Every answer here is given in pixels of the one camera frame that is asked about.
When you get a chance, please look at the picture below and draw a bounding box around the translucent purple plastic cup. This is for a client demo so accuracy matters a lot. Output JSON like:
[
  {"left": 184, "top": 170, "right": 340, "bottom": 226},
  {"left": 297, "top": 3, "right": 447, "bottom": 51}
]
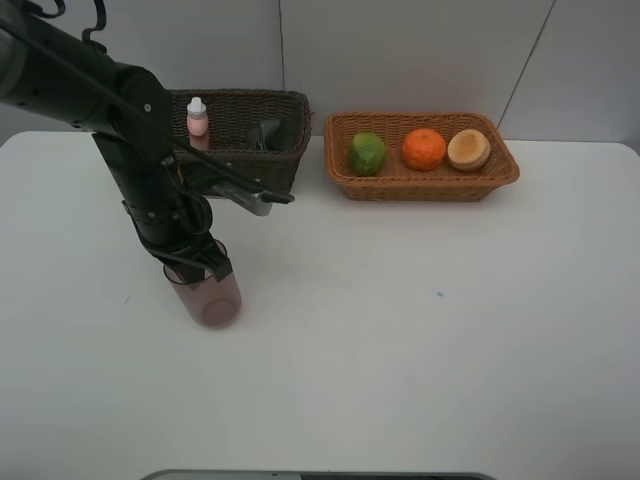
[{"left": 163, "top": 266, "right": 242, "bottom": 328}]

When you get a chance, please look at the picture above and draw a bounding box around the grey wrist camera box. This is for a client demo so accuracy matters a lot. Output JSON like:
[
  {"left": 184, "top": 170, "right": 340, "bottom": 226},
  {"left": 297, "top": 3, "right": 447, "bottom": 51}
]
[{"left": 211, "top": 182, "right": 272, "bottom": 217}]

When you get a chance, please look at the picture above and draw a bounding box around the pink bottle white cap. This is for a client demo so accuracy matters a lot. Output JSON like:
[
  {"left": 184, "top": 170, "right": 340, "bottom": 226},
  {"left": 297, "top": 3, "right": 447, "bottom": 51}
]
[{"left": 186, "top": 97, "right": 209, "bottom": 151}]

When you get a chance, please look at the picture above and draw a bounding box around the dark grey pump bottle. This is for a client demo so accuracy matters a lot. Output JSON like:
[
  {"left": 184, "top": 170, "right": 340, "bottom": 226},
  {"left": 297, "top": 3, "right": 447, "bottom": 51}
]
[{"left": 247, "top": 119, "right": 295, "bottom": 151}]

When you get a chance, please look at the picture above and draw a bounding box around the dark brown wicker basket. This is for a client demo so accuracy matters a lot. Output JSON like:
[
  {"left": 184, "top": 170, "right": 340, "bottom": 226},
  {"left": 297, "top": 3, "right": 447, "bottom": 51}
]
[{"left": 171, "top": 89, "right": 312, "bottom": 192}]

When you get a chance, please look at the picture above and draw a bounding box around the red orange peach fruit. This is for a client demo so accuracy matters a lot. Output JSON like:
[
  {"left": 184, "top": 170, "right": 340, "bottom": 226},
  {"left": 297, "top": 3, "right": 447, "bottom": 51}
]
[{"left": 447, "top": 129, "right": 491, "bottom": 172}]

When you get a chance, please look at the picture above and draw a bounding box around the orange mandarin fruit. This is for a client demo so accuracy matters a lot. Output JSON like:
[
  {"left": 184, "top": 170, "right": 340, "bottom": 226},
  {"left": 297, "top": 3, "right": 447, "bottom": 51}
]
[{"left": 401, "top": 128, "right": 447, "bottom": 171}]

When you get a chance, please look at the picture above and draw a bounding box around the orange wicker basket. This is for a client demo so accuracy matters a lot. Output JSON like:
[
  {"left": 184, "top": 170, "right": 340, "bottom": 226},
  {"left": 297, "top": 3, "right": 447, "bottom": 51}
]
[{"left": 324, "top": 111, "right": 520, "bottom": 202}]

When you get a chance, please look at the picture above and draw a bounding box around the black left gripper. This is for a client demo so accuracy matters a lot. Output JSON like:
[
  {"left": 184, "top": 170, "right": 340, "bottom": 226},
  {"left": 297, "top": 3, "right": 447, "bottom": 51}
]
[{"left": 121, "top": 189, "right": 233, "bottom": 288}]

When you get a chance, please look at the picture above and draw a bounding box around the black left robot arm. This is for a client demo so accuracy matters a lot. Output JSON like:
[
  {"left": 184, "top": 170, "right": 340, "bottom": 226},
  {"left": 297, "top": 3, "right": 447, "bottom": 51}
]
[{"left": 1, "top": 1, "right": 233, "bottom": 284}]

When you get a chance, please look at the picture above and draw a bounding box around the green lime fruit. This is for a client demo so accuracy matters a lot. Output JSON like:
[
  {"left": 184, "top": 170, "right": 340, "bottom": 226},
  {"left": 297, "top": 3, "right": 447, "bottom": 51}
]
[{"left": 348, "top": 132, "right": 386, "bottom": 176}]

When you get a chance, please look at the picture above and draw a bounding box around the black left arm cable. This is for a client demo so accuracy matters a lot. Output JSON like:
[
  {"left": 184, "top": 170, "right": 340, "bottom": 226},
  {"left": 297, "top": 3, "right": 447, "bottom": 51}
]
[{"left": 0, "top": 0, "right": 296, "bottom": 236}]

